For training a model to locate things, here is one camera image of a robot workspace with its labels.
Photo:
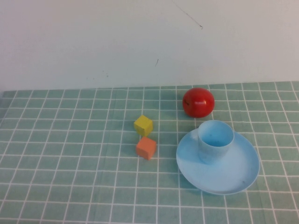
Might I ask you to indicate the green checked tablecloth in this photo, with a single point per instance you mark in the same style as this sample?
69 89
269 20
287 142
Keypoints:
70 140

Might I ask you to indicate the light blue cup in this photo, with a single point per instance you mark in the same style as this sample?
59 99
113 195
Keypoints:
212 152

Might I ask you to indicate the yellow cube block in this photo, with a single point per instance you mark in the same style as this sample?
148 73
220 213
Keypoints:
143 124

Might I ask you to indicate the red apple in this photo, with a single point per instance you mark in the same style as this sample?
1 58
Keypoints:
198 102

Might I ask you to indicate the light blue plate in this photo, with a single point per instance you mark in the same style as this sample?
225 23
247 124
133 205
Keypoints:
229 175

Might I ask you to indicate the orange cube block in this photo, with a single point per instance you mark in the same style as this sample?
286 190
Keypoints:
146 147

